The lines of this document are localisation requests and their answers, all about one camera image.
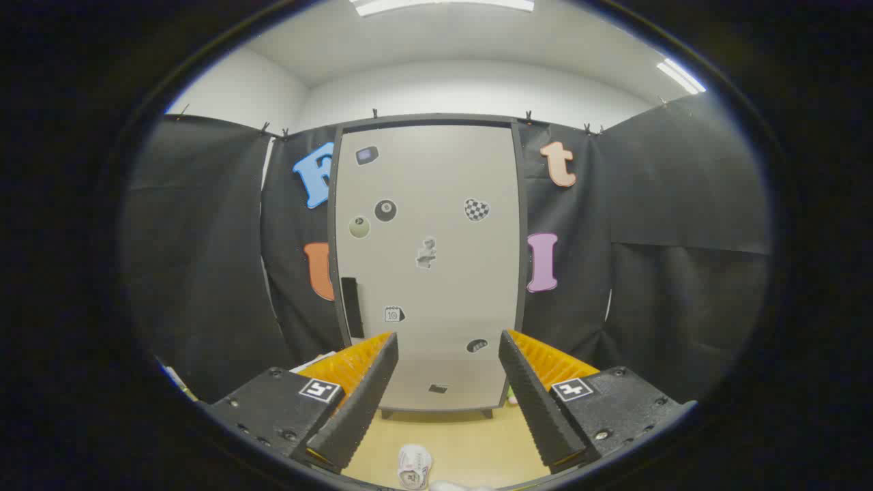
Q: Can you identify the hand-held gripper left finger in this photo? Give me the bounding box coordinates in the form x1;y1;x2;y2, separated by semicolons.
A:
207;331;400;474

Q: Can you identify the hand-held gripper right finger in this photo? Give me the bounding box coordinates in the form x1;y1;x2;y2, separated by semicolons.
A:
498;329;698;476

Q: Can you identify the white canvas shoe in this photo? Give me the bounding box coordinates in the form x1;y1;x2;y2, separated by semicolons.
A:
398;444;433;490

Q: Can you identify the black door handle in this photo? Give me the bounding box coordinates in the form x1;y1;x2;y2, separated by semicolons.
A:
341;277;365;340

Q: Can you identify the grey shoe cabinet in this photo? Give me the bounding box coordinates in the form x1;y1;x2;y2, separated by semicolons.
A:
327;114;530;420

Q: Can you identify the stack of booklets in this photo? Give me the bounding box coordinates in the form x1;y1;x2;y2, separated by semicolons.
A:
290;351;339;374

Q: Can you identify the black backdrop cloth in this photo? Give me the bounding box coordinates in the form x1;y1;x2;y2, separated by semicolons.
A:
123;92;773;404

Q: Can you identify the double ceiling light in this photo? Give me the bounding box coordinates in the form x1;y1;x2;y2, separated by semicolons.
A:
656;58;707;95

